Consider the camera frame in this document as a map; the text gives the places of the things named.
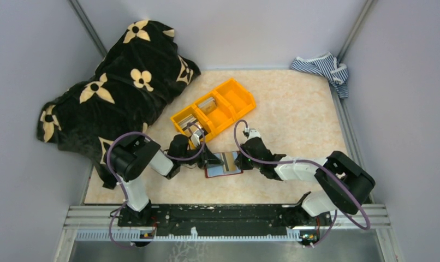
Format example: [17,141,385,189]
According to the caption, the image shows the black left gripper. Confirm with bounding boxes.
[179,140,224,169]

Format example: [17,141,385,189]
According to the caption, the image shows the gold card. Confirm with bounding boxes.
[221,151,238,173]

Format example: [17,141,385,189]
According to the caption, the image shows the red leather card holder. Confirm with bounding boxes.
[205,151,243,178]

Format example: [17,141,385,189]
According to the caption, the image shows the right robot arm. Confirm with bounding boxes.
[235,128,376,225]

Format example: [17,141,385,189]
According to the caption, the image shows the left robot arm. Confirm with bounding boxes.
[105,132,224,226]

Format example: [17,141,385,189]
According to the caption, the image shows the cards in left bin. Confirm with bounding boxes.
[178,114,199,131]

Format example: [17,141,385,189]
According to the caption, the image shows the cards in bin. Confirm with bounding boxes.
[198,97,217,115]
[178,114,199,131]

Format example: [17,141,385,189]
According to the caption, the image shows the cards in middle bin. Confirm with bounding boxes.
[198,97,217,115]

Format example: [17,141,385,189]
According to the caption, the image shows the yellow plastic bin middle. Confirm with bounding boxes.
[193,91,235,141]

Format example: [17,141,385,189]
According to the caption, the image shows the yellow plastic bin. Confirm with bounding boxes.
[170,108,205,147]
[214,78,256,120]
[193,91,235,141]

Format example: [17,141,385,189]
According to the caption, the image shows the yellow plastic bin right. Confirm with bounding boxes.
[214,78,256,120]

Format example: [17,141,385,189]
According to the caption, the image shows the yellow plastic bin left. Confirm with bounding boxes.
[170,108,205,147]

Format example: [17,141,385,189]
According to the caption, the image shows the blue white striped cloth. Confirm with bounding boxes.
[290,52,349,99]

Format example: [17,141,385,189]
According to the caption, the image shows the black floral blanket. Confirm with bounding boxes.
[36,20,201,189]

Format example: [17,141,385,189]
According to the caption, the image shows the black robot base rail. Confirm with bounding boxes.
[117,204,331,237]

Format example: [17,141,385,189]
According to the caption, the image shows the aluminium frame rail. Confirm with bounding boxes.
[62,204,391,242]

